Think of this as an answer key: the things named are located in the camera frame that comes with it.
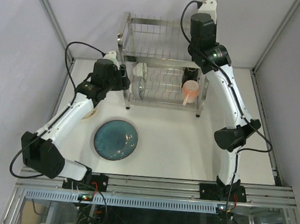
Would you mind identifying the dark blue patterned bowl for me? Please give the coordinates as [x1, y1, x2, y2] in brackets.
[131, 77, 146, 99]

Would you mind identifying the teal patterned white bowl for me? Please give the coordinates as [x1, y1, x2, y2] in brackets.
[133, 63, 148, 81]

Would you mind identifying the stainless steel dish rack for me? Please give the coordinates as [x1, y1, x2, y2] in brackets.
[117, 12, 208, 117]

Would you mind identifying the cream plate with floral print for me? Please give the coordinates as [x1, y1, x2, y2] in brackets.
[82, 108, 97, 119]

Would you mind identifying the black mug cream inside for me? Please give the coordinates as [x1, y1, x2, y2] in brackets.
[181, 68, 198, 87]

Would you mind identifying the pink ceramic mug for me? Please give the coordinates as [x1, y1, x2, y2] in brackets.
[182, 80, 199, 106]

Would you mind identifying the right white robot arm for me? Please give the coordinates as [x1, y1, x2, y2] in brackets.
[188, 13, 261, 198]

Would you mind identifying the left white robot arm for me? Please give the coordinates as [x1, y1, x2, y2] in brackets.
[21, 58, 130, 181]

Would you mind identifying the blue glazed ceramic plate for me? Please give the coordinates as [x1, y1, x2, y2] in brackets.
[93, 120, 139, 161]

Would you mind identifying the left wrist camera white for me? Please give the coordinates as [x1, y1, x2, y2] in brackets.
[103, 51, 120, 67]

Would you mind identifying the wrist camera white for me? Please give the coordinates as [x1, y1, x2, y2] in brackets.
[103, 51, 120, 67]
[198, 0, 217, 23]

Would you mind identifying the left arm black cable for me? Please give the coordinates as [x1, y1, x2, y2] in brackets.
[61, 40, 106, 98]

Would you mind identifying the aluminium front rail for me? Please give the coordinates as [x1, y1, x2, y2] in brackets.
[15, 166, 299, 210]

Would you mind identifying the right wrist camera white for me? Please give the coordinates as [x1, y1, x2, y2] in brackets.
[198, 0, 217, 23]

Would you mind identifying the aluminium frame post left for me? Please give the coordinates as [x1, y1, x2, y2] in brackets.
[23, 0, 80, 63]

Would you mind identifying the aluminium frame post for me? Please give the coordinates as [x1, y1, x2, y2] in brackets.
[252, 0, 300, 73]
[23, 0, 80, 63]

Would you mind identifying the perforated cable tray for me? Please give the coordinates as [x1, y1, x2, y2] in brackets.
[25, 189, 218, 214]

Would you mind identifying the aluminium frame post right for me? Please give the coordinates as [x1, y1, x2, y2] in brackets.
[252, 0, 300, 73]

